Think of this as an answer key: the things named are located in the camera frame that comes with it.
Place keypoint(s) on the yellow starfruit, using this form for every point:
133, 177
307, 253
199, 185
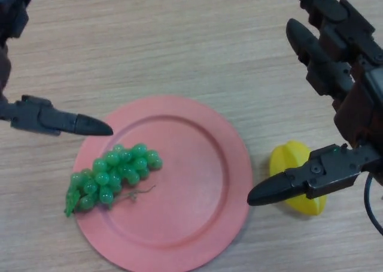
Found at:
284, 158

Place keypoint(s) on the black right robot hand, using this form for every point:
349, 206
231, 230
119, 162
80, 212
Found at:
359, 113

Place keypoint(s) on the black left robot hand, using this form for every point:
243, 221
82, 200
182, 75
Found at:
45, 119

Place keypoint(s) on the pink round plate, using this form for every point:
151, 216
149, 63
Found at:
185, 200

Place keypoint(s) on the green grapes bunch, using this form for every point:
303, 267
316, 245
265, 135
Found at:
113, 167

